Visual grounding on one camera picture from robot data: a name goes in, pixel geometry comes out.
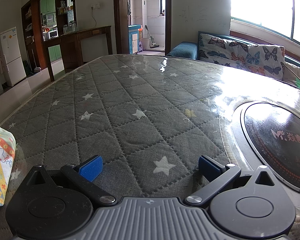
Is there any blue and white cabinet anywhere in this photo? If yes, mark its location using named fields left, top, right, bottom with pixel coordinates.
left=128, top=24, right=142, bottom=54

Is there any dark wooden door frame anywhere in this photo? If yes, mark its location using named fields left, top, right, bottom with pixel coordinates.
left=113, top=0, right=172, bottom=55

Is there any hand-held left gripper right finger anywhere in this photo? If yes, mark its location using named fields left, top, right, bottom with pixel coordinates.
left=184, top=155, right=279, bottom=207

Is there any dark wooden console table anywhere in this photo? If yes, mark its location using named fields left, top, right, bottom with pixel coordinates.
left=42, top=26, right=113, bottom=82

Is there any dark wooden shelf unit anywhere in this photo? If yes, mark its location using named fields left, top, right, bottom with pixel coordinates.
left=21, top=0, right=77, bottom=80

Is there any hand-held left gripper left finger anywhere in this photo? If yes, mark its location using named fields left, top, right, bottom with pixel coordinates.
left=27, top=155, right=117, bottom=206

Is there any white refrigerator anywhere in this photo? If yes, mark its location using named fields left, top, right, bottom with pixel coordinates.
left=0, top=26, right=27, bottom=87

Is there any grey quilted star table cover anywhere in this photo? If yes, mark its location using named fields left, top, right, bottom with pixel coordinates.
left=0, top=54, right=300, bottom=220

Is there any white pillow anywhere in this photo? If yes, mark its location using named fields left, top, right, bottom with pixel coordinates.
left=283, top=62, right=300, bottom=92

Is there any white power cable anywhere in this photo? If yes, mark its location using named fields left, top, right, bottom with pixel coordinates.
left=91, top=7, right=98, bottom=29

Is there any butterfly print cushion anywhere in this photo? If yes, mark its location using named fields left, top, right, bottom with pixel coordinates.
left=198, top=33, right=286, bottom=81

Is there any round black hotplate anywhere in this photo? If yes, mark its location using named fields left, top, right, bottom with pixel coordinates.
left=231, top=101, right=300, bottom=195

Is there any teal sofa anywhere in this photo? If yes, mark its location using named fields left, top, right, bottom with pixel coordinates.
left=166, top=35, right=300, bottom=72

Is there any mop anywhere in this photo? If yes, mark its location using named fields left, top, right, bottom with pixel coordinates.
left=145, top=25, right=159, bottom=49

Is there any window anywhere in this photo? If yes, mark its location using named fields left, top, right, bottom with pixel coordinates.
left=230, top=0, right=300, bottom=50

